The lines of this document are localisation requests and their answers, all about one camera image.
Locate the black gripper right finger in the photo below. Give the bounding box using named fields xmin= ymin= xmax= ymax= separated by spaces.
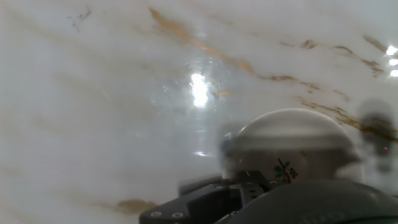
xmin=231 ymin=170 xmax=271 ymax=206

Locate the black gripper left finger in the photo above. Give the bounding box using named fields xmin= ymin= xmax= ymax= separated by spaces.
xmin=139 ymin=183 xmax=243 ymax=224

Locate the white plate with berry print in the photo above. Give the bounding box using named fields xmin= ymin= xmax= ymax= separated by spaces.
xmin=221 ymin=108 xmax=364 ymax=184

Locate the marble pattern mat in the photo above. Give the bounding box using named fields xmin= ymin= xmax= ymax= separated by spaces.
xmin=0 ymin=0 xmax=398 ymax=224

